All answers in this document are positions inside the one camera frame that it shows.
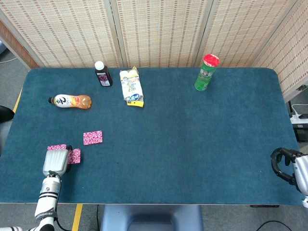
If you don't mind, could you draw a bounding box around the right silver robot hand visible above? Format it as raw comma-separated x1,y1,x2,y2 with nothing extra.
270,147,308,195

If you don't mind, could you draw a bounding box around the pink patterned block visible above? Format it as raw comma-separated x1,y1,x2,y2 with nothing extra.
83,130,103,146
68,148,81,165
47,143,67,152

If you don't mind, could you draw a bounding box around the green chip can, red lid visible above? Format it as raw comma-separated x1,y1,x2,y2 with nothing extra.
194,54,220,91

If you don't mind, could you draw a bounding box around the dark grape juice bottle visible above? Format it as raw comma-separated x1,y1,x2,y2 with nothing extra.
94,61,113,87

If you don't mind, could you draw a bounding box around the white power strip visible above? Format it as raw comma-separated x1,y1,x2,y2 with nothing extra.
290,113,308,125

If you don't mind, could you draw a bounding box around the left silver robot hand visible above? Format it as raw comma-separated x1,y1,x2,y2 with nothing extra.
42,144,73,178

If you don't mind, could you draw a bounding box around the black chair seat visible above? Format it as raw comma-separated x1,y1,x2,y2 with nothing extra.
0,105,15,122

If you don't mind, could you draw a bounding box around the black equipment box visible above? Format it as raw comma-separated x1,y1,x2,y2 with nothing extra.
293,124,308,143

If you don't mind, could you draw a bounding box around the orange juice plastic bottle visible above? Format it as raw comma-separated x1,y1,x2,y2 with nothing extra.
48,93,92,109

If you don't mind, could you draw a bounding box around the blue-grey robot torso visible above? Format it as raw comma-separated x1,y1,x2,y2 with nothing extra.
100,204,204,231

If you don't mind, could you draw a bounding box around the brown wooden screen panel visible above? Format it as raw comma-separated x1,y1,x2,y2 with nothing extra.
0,20,39,70

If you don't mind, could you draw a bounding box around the woven bamboo screen panel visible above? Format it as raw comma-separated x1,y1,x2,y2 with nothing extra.
252,0,308,103
109,0,214,69
0,0,121,69
194,0,300,68

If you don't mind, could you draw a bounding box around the blue felt desk mat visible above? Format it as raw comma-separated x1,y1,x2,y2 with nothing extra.
0,67,304,206

